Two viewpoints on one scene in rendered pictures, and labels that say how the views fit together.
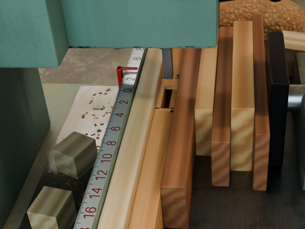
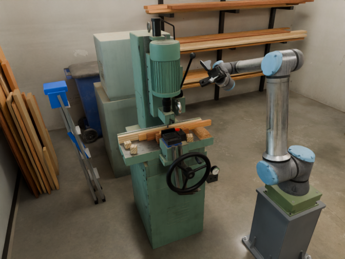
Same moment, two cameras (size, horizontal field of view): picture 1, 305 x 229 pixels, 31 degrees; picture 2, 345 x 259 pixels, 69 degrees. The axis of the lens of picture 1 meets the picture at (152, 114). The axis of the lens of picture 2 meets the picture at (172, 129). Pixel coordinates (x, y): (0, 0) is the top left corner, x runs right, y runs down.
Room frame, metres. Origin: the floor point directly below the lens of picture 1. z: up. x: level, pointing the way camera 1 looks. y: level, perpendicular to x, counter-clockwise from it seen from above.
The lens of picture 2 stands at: (-0.30, -1.31, 1.77)
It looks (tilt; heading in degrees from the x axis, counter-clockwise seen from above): 29 degrees down; 58
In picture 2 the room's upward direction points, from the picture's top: 1 degrees counter-clockwise
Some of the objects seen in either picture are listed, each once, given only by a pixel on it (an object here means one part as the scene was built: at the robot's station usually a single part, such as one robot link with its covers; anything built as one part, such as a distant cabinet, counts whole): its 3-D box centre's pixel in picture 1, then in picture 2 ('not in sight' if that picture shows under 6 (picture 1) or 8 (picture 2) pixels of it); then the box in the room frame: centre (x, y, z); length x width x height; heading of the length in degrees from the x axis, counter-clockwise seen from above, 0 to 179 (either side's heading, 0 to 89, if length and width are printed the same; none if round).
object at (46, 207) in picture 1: (52, 213); not in sight; (0.42, 0.12, 0.82); 0.04 x 0.03 x 0.04; 159
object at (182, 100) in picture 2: not in sight; (178, 104); (0.65, 0.13, 1.02); 0.09 x 0.07 x 0.12; 169
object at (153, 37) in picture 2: not in sight; (156, 33); (0.49, 0.12, 1.54); 0.08 x 0.08 x 0.17; 79
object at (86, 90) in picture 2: not in sight; (97, 100); (0.53, 1.89, 0.48); 0.64 x 0.54 x 0.97; 173
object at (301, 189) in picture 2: not in sight; (294, 179); (1.00, -0.67, 0.70); 0.19 x 0.19 x 0.10
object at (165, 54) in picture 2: not in sight; (165, 68); (0.47, -0.02, 1.35); 0.18 x 0.18 x 0.31
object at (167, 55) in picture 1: (167, 54); not in sight; (0.47, -0.02, 0.97); 0.01 x 0.01 x 0.05; 79
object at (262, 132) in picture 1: (258, 91); (173, 135); (0.45, -0.11, 0.93); 0.22 x 0.01 x 0.06; 169
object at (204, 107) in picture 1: (208, 86); not in sight; (0.47, -0.06, 0.93); 0.16 x 0.02 x 0.06; 169
